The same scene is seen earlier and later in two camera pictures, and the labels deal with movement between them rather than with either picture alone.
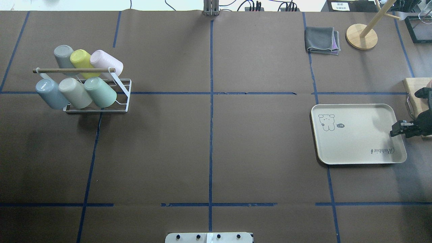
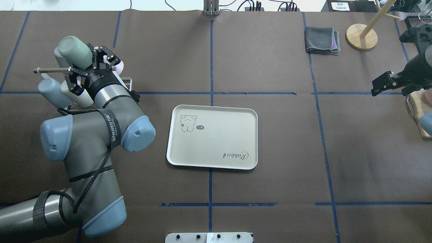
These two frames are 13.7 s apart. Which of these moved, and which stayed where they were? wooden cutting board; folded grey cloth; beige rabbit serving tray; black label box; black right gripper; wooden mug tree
Moved: beige rabbit serving tray; black right gripper
Stayed: wooden cutting board; folded grey cloth; black label box; wooden mug tree
